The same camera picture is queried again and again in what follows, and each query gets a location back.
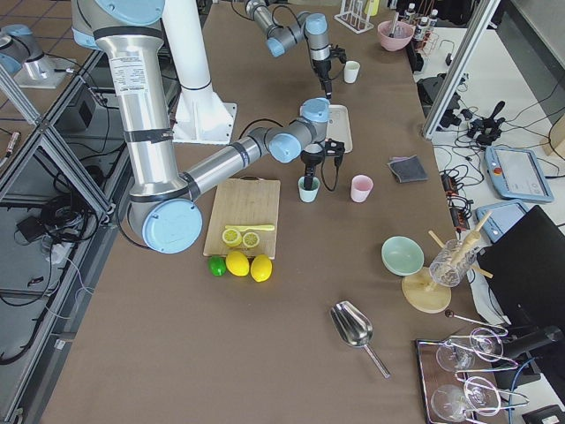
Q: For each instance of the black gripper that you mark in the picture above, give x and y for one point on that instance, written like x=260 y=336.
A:
x=322 y=68
x=310 y=164

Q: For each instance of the green plastic cup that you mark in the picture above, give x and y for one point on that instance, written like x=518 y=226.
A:
x=308 y=195

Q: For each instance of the cream plastic cup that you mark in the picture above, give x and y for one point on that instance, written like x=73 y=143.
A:
x=351 y=71

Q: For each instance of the pink plastic cup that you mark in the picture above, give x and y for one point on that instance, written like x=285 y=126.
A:
x=360 y=188

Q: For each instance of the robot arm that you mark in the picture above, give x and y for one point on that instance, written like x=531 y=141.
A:
x=170 y=176
x=311 y=27

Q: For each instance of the beige rectangular tray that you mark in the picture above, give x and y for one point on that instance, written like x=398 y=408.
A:
x=339 y=126

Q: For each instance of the wooden cutting board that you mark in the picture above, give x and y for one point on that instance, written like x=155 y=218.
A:
x=240 y=202

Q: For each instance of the yellow plastic knife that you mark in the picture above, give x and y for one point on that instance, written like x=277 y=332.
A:
x=250 y=227

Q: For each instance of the upper lemon slice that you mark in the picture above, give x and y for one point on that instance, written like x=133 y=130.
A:
x=250 y=240

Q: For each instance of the pink bowl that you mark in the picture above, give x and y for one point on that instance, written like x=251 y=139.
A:
x=403 y=34

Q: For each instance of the whole lemon upper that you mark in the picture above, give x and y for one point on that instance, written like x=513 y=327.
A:
x=261 y=268

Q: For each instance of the whole lemon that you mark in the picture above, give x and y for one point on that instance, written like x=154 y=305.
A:
x=237 y=263
x=261 y=268

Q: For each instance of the grey folded cloth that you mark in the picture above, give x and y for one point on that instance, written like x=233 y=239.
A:
x=407 y=169

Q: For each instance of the whole lemon lower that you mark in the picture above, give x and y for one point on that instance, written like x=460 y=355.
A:
x=237 y=263

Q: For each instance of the green bowl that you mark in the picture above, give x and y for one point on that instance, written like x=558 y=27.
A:
x=402 y=256

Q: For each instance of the green lime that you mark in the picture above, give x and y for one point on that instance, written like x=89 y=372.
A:
x=217 y=265

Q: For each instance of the metal scoop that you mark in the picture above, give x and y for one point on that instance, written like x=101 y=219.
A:
x=356 y=330

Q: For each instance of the wooden cup stand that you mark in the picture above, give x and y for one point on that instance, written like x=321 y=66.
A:
x=423 y=293

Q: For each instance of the clear glass on stand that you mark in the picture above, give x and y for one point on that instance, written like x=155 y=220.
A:
x=449 y=267

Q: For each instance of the blue teach pendant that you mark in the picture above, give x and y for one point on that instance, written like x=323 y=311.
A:
x=516 y=174
x=503 y=216

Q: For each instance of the black laptop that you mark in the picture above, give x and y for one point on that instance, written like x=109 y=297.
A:
x=527 y=263

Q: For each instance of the wine glass upper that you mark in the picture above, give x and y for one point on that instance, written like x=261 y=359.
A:
x=458 y=352

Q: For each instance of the wine glass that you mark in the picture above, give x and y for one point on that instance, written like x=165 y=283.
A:
x=458 y=352
x=477 y=398

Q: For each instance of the wine glass lower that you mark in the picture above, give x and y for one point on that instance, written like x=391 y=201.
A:
x=477 y=398

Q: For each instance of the metal handle in bowl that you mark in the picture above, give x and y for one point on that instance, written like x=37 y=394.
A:
x=392 y=27

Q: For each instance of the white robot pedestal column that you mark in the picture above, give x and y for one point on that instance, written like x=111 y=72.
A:
x=201 y=115

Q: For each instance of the aluminium frame post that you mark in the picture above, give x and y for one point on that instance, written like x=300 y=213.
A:
x=477 y=26

